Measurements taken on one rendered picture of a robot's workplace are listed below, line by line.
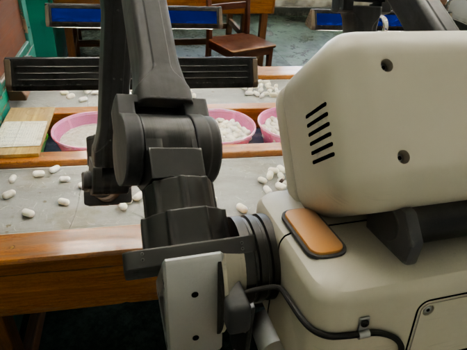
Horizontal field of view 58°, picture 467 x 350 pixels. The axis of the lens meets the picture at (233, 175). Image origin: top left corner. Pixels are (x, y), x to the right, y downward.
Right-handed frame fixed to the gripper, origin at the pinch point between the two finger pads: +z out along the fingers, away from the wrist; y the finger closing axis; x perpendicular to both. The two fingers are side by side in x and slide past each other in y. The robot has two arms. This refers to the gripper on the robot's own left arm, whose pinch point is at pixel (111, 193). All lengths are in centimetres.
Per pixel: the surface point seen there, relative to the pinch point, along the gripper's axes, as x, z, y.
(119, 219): 6.1, 9.3, -0.7
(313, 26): -64, 40, -74
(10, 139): -23, 35, 33
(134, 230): 9.5, 1.9, -4.8
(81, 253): 13.6, -2.8, 7.0
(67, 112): -36, 52, 19
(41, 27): -158, 228, 69
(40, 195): -2.6, 18.8, 20.8
